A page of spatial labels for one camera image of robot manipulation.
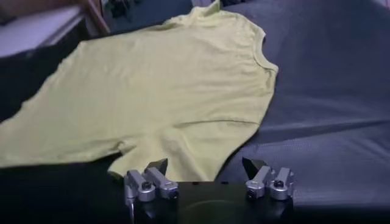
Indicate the yellow-green t-shirt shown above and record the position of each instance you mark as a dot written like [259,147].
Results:
[152,91]

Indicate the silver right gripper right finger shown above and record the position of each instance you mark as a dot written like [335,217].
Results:
[265,182]

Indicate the wrinkled black table cloth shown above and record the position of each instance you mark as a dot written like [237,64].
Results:
[335,91]

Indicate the white table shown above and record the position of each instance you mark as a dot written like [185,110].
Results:
[36,30]

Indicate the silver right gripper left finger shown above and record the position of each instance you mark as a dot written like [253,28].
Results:
[158,182]

